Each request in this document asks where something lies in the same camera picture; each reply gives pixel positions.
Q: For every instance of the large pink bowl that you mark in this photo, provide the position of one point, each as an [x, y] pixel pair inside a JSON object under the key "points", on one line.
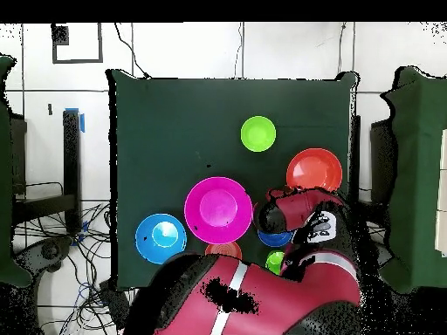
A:
{"points": [[195, 216]]}

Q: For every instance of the small dark blue bowl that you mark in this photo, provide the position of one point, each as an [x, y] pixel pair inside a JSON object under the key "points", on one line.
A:
{"points": [[274, 239]]}

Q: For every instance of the wide orange bowl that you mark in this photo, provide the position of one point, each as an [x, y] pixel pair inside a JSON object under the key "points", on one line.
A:
{"points": [[314, 169]]}

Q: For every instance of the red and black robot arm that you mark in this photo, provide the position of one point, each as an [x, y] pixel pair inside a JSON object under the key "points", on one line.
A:
{"points": [[279, 296]]}

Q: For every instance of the small green bowl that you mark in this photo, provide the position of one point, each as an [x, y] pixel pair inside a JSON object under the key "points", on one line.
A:
{"points": [[258, 133]]}

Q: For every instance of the small deep orange bowl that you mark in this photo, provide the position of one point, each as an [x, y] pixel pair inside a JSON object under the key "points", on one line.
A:
{"points": [[223, 249]]}

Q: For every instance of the dark green tablecloth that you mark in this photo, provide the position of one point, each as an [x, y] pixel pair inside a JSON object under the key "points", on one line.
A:
{"points": [[157, 139]]}

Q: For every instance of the green cup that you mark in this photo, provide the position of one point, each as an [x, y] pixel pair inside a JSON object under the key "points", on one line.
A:
{"points": [[274, 261]]}

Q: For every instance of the medium blue bowl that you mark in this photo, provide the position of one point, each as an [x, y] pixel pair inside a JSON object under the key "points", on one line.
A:
{"points": [[150, 244]]}

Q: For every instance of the black floor box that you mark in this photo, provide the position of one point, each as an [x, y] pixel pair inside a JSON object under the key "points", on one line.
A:
{"points": [[113, 302]]}

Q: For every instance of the grey wheeled floor base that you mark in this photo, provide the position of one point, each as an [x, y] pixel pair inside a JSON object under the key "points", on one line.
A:
{"points": [[47, 251]]}

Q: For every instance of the green cloth side table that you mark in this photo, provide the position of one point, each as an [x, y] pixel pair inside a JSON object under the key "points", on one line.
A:
{"points": [[419, 157], [5, 174]]}

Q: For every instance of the white box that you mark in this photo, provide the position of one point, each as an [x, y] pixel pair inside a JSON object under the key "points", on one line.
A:
{"points": [[442, 195]]}

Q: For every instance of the black post with blue tape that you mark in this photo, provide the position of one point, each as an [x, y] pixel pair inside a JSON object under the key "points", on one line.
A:
{"points": [[71, 167]]}

